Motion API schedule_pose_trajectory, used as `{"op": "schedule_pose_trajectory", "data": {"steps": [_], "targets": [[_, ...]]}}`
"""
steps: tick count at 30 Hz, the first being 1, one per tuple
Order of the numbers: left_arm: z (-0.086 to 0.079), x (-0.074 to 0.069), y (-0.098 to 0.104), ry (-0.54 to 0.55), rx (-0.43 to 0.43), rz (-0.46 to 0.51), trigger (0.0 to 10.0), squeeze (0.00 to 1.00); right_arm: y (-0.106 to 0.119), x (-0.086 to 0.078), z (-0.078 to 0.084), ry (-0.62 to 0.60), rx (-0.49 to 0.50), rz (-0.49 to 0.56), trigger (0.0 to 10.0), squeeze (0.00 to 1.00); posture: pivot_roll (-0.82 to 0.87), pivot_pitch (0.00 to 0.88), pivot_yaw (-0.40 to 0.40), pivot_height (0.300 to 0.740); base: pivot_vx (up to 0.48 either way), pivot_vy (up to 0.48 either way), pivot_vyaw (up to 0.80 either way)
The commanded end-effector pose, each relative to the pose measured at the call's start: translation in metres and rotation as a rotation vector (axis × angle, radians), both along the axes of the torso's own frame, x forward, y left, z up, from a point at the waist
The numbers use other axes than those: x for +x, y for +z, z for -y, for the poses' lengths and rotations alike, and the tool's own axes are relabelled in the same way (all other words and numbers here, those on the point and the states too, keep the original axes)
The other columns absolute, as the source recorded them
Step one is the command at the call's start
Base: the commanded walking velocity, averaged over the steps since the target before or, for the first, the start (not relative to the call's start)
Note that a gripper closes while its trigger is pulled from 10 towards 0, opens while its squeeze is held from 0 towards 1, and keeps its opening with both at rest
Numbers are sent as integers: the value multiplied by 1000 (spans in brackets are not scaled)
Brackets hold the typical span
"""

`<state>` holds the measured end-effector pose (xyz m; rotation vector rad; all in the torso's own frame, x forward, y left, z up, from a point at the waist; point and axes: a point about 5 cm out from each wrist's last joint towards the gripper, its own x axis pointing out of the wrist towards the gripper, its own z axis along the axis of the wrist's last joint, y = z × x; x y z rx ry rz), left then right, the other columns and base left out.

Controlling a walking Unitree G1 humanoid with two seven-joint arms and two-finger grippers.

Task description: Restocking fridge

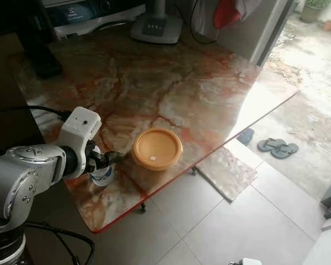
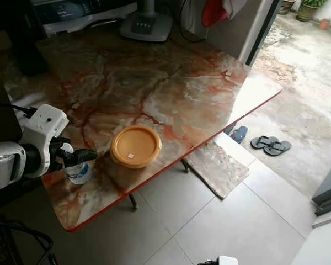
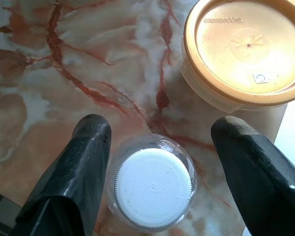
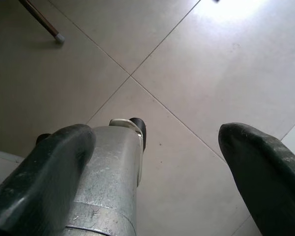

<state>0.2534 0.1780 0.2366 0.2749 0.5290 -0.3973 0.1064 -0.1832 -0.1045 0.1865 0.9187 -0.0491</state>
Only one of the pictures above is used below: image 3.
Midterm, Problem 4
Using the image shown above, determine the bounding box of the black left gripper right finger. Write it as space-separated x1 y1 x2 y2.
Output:
210 115 295 236

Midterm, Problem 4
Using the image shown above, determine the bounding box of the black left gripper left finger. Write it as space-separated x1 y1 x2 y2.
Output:
14 113 113 236

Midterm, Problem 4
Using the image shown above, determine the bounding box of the clear bottle with white cap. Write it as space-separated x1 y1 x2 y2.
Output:
104 134 198 233

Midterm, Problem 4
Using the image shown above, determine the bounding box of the orange lidded plastic container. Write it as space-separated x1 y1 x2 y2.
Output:
180 0 295 114

